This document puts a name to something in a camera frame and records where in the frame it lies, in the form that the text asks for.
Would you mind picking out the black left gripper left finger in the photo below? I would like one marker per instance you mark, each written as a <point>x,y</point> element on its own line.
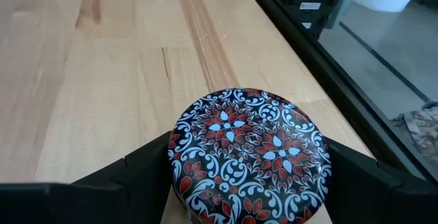
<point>137,189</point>

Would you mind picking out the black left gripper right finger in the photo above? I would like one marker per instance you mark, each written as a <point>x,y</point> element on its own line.
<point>369,196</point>

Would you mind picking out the dark floral candle tin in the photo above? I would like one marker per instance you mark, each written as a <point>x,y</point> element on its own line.
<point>250,162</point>

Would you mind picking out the camouflage fabric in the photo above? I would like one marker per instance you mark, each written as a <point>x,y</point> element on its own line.
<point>422,131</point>

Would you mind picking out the black aluminium table frame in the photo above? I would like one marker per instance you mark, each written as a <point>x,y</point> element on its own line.
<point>304,46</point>

